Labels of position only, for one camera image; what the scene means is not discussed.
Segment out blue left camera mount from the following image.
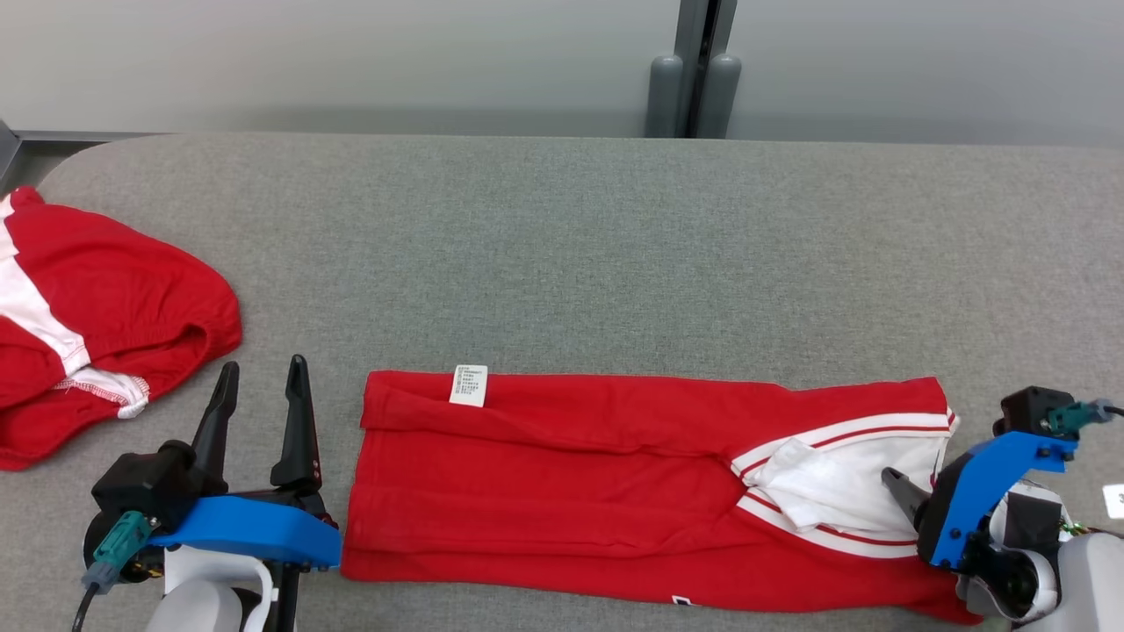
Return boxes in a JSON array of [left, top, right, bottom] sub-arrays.
[[149, 496, 342, 570]]

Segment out grey baseboard strip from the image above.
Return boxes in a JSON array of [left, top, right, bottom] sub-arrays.
[[0, 118, 169, 176]]

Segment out grey cylindrical post bumper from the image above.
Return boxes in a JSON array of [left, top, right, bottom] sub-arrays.
[[647, 54, 685, 139], [698, 53, 743, 140]]

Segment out blue right camera mount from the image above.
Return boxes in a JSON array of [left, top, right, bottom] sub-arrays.
[[929, 431, 1079, 569]]

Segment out grey metal wall post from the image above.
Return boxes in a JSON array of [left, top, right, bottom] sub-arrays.
[[674, 0, 737, 139]]

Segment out teal right cable connector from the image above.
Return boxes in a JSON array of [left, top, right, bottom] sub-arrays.
[[1045, 399, 1116, 438]]

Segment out red shorts with white stripes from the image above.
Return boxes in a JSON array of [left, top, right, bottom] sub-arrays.
[[341, 369, 984, 626]]

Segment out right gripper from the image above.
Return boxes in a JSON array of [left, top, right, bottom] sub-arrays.
[[881, 452, 969, 564]]

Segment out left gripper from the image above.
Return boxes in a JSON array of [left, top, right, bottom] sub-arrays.
[[191, 354, 340, 525]]

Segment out teal cable connector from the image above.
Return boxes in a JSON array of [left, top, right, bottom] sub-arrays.
[[1045, 399, 1116, 438], [83, 512, 152, 593]]

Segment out teal left cable connector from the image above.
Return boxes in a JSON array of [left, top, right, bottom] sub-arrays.
[[83, 512, 152, 593]]

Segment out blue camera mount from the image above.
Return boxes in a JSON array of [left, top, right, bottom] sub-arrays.
[[149, 496, 342, 570], [929, 431, 1079, 569]]

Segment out red garment with white band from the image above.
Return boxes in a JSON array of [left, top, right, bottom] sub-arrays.
[[0, 186, 243, 472]]

